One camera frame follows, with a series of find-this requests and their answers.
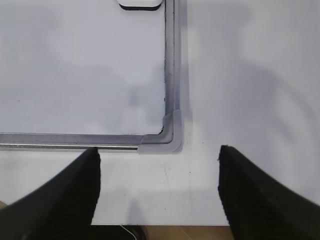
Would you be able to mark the white board with grey frame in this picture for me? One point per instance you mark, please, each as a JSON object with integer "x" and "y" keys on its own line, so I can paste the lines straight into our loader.
{"x": 76, "y": 74}

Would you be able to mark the white eraser with black felt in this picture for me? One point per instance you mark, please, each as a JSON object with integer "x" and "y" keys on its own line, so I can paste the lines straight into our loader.
{"x": 140, "y": 5}

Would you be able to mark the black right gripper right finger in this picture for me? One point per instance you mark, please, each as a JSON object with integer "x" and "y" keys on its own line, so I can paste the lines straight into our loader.
{"x": 258, "y": 207}

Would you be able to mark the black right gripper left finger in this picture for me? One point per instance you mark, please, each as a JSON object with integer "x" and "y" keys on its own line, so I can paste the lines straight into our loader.
{"x": 61, "y": 209}

